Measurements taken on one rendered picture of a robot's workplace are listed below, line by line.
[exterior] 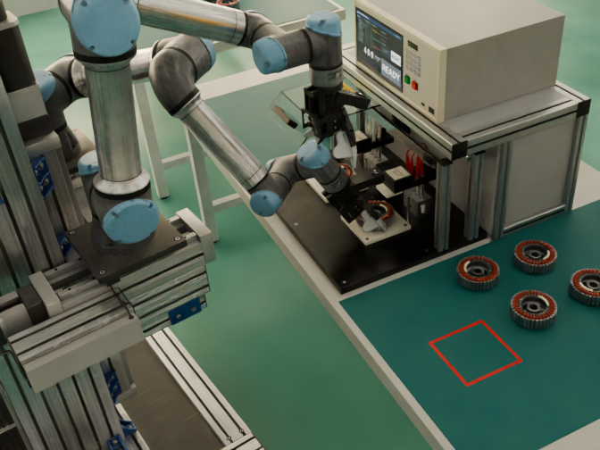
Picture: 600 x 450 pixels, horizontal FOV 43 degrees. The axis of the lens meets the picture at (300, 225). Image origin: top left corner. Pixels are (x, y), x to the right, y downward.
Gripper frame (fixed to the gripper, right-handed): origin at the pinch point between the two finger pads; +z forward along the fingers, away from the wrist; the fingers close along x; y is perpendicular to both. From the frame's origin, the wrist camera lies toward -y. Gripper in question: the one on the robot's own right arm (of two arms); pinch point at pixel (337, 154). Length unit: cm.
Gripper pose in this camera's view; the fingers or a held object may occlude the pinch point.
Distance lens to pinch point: 181.2
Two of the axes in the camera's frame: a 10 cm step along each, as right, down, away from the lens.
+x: 5.6, 4.6, -6.8
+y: -8.2, 3.9, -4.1
